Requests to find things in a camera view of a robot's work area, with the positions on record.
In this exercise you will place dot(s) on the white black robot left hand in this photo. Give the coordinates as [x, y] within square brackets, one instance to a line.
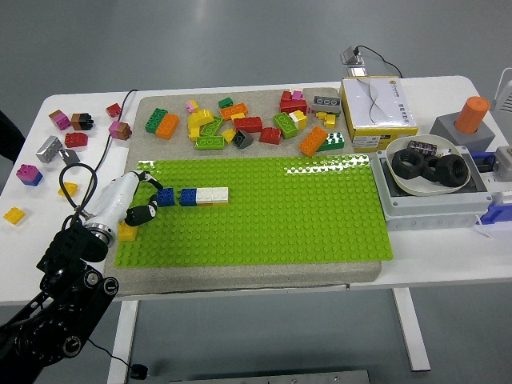
[116, 198]

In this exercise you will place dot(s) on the yellow square toy brick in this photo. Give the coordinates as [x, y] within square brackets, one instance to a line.
[128, 233]

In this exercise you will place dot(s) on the blue square toy brick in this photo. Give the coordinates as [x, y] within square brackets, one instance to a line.
[188, 197]
[166, 197]

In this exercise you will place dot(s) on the small red toy brick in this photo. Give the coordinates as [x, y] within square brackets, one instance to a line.
[114, 110]

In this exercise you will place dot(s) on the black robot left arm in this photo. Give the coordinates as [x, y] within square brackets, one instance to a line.
[60, 304]

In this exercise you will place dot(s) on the yellow flat toy brick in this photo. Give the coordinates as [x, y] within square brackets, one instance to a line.
[69, 189]

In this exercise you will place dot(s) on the grey slope toy piece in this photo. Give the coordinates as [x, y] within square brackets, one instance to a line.
[71, 157]

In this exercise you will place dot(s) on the silver toy brick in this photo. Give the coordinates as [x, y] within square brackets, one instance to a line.
[49, 149]

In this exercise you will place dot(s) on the brown black toy brick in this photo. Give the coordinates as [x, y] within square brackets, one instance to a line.
[81, 122]

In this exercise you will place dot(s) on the dark green toy brick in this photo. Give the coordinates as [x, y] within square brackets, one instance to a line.
[156, 119]

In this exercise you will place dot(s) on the magenta blue toy brick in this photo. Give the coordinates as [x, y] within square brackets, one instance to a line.
[29, 174]

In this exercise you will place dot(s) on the orange flat toy brick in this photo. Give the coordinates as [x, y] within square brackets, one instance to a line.
[210, 205]

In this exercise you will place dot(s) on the white long toy brick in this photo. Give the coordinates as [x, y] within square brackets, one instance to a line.
[212, 194]

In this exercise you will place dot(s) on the yellow small toy brick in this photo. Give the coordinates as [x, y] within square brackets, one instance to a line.
[228, 135]
[194, 133]
[330, 121]
[321, 115]

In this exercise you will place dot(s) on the lime green flat brick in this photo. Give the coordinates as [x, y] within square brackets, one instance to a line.
[209, 142]

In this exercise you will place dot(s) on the yellow curved toy brick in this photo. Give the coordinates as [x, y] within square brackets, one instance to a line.
[199, 118]

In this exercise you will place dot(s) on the pink yellow small brick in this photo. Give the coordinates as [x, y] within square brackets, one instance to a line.
[192, 106]

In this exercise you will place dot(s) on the lime green toy brick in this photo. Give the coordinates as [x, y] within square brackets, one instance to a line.
[285, 125]
[212, 126]

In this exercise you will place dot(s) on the dark grey slope brick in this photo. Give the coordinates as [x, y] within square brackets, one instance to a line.
[242, 139]

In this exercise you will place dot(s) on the dark green small brick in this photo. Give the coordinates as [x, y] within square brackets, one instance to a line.
[226, 102]

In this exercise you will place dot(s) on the green studded baseplate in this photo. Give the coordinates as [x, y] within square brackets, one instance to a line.
[260, 220]

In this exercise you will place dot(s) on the yellow thin toy brick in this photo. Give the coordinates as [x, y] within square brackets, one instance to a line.
[238, 117]

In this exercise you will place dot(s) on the orange long toy brick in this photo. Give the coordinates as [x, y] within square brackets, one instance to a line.
[235, 110]
[313, 141]

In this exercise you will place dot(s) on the red long toy brick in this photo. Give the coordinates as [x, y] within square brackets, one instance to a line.
[248, 124]

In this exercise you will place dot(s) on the red stacked toy bricks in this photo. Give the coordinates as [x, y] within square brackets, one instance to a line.
[292, 105]

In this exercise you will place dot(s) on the pink small toy brick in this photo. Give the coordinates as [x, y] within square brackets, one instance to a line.
[297, 95]

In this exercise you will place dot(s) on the green white toy brick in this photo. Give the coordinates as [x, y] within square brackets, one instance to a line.
[332, 142]

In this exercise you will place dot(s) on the grey long toy brick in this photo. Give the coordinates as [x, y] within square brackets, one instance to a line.
[326, 104]

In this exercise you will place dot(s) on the grey metal plate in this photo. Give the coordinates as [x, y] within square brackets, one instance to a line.
[272, 378]

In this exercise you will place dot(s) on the person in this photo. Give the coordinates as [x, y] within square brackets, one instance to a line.
[8, 136]

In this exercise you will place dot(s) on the white table leg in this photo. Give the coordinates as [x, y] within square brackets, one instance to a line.
[122, 340]
[412, 332]

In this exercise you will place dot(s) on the grey-brown foam mat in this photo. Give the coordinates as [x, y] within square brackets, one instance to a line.
[240, 276]

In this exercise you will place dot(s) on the clear plastic device stand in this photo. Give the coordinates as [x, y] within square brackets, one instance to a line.
[354, 60]

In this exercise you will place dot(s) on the white yellow cardboard box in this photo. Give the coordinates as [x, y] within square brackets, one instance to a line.
[376, 108]

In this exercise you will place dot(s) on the large black hex nut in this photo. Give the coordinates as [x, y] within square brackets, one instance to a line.
[444, 176]
[398, 168]

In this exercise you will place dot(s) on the white bowl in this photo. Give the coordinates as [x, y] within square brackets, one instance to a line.
[418, 189]

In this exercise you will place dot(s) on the dark purple strip part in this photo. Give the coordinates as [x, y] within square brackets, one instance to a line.
[422, 148]

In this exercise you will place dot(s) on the small black hex nut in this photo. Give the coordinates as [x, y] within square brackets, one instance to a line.
[426, 172]

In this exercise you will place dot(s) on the grey junction box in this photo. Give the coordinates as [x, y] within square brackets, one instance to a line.
[432, 208]

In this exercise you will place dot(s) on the grey block holder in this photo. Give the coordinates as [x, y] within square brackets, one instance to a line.
[448, 128]

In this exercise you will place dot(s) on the white zip tie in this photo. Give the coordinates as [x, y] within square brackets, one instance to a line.
[480, 228]

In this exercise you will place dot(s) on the orange cylinder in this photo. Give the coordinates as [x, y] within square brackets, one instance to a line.
[472, 114]

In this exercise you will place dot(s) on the blue plastic fixture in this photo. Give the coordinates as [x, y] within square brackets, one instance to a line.
[496, 214]

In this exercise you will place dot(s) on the grey connector block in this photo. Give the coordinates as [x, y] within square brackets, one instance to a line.
[505, 164]

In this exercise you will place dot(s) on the white frame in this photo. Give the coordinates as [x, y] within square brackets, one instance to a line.
[505, 94]

